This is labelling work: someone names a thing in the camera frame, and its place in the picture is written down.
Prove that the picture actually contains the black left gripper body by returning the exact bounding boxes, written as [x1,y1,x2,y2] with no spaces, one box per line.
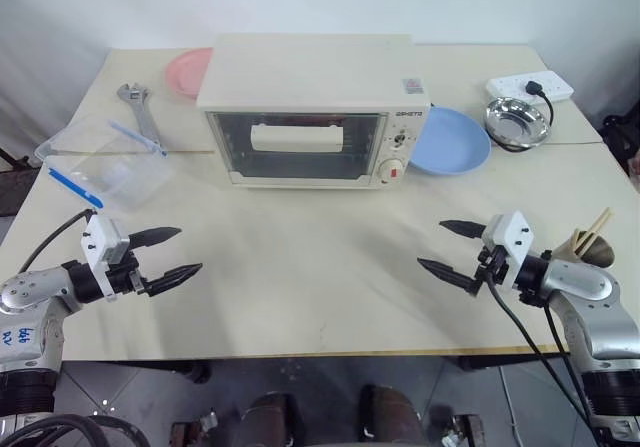
[106,245,152,299]

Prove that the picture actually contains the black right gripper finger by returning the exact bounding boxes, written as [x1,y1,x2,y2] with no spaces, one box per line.
[438,219,488,243]
[416,257,480,297]

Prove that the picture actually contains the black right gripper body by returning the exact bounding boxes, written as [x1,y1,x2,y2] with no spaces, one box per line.
[471,242,510,297]

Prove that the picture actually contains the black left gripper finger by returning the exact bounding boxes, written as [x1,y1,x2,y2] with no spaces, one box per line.
[144,262,204,298]
[128,226,183,250]

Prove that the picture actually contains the white knob with red indicator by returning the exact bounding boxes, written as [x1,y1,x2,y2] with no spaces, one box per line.
[377,157,406,185]

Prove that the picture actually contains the cream toaster oven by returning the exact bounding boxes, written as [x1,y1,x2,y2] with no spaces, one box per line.
[196,33,432,192]

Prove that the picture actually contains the clear container with blue clips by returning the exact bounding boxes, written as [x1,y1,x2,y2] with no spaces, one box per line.
[34,114,172,214]

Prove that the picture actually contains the blue plastic plate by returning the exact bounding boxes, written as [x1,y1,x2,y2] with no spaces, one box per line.
[406,104,493,176]

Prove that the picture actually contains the wooden chopstick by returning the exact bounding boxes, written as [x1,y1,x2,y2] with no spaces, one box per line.
[579,207,612,249]
[574,212,616,257]

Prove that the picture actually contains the beige chopstick holder cup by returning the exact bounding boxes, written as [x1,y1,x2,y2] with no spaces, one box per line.
[556,226,618,270]

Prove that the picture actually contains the stainless steel bowl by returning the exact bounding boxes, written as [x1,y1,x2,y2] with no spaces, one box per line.
[483,96,552,151]

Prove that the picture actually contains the silver adjustable wrench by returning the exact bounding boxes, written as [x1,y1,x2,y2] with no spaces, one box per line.
[116,82,163,149]

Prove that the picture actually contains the dark background equipment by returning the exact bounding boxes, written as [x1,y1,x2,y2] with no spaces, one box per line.
[0,145,42,219]

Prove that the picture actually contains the white power strip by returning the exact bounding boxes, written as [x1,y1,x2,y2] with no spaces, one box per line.
[485,69,576,103]

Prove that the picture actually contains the dark rounded shape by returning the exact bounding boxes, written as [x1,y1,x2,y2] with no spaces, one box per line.
[238,390,304,447]
[357,383,427,447]

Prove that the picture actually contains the pink plastic plate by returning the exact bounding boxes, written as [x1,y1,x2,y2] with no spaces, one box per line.
[163,47,216,102]

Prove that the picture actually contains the dark background clutter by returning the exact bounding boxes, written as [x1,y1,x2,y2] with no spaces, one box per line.
[601,112,640,189]

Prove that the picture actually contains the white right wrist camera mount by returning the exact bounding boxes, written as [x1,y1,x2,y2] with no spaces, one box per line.
[480,211,536,294]

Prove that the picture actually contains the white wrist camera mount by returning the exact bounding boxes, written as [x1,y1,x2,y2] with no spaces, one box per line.
[79,212,133,302]
[480,211,536,294]

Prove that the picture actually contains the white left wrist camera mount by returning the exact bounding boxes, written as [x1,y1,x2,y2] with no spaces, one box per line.
[79,212,133,302]

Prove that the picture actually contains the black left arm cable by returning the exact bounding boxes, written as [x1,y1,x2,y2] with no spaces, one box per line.
[18,208,97,275]

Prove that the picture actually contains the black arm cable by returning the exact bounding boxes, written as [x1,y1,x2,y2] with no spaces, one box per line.
[18,208,97,275]
[485,272,604,436]

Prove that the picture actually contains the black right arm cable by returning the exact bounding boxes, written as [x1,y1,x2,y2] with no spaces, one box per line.
[485,272,604,436]

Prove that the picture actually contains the black plug with cable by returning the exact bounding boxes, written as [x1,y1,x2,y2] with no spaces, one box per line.
[487,80,555,154]

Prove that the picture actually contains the black cable bundle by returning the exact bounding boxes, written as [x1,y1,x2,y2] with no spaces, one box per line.
[0,413,152,447]

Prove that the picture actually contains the cream oven door handle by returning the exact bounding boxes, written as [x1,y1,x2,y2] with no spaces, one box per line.
[249,122,347,155]

